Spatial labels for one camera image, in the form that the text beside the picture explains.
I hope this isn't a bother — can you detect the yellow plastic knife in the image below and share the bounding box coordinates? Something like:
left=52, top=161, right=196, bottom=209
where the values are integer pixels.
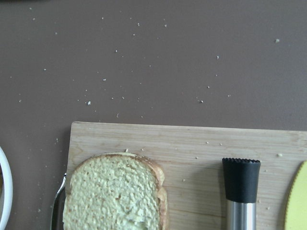
left=284, top=161, right=307, bottom=230

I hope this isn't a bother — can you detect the steel muddler black tip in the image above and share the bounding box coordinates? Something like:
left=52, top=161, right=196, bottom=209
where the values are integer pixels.
left=222, top=158, right=261, bottom=230

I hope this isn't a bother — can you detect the wooden cutting board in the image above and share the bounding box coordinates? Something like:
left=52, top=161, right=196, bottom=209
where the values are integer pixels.
left=65, top=121, right=307, bottom=230

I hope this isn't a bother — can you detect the white round plate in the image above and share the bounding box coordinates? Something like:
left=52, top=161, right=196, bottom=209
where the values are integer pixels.
left=0, top=149, right=13, bottom=230

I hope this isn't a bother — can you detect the bread slice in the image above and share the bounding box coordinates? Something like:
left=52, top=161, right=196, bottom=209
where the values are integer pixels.
left=63, top=152, right=169, bottom=230

